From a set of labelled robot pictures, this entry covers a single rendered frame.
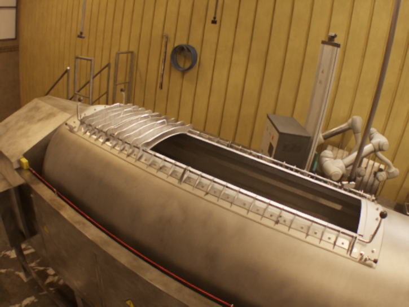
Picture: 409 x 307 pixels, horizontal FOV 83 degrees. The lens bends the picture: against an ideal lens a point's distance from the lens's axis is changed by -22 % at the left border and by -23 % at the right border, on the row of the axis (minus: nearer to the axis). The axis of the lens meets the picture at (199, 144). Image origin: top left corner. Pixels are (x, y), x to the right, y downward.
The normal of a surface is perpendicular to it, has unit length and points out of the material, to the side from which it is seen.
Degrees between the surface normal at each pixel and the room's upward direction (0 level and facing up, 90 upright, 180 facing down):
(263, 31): 90
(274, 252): 45
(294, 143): 90
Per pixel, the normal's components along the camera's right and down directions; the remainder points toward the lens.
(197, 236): -0.36, -0.30
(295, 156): 0.01, 0.40
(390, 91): -0.53, 0.27
